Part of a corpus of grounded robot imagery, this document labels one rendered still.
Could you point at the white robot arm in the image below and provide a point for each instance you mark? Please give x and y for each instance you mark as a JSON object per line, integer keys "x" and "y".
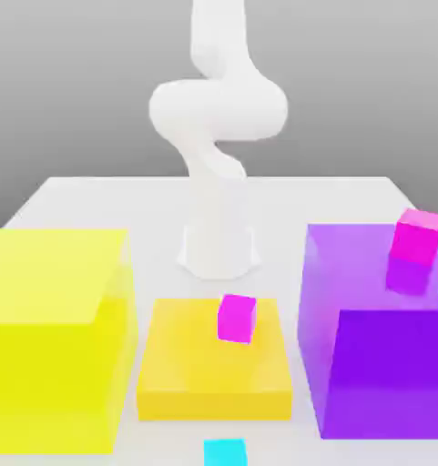
{"x": 218, "y": 109}

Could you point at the small magenta cube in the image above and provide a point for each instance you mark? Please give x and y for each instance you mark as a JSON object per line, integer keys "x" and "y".
{"x": 415, "y": 244}
{"x": 235, "y": 320}

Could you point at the small cyan cube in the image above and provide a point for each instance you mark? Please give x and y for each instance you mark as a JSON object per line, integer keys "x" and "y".
{"x": 225, "y": 453}

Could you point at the large orange box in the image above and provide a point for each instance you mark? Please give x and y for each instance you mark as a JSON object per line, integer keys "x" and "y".
{"x": 207, "y": 378}

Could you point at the large yellow box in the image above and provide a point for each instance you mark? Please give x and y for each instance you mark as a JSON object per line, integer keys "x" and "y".
{"x": 51, "y": 349}

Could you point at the large purple box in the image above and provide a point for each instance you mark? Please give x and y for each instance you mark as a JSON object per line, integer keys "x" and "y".
{"x": 378, "y": 371}

